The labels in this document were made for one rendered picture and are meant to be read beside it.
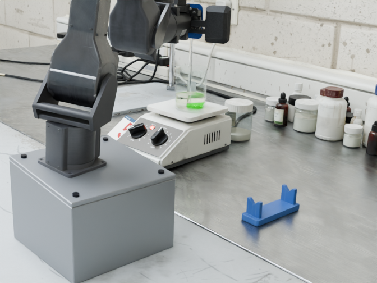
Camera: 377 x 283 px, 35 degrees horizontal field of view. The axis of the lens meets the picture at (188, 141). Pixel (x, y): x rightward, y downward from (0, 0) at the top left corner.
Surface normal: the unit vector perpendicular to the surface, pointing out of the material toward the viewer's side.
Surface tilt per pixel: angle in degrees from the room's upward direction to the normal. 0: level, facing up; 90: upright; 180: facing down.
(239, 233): 0
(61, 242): 90
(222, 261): 0
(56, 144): 90
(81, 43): 73
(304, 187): 0
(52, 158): 90
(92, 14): 83
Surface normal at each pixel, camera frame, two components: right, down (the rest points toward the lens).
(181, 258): 0.04, -0.95
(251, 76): -0.75, 0.18
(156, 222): 0.66, 0.26
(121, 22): -0.33, 0.39
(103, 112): 0.94, 0.21
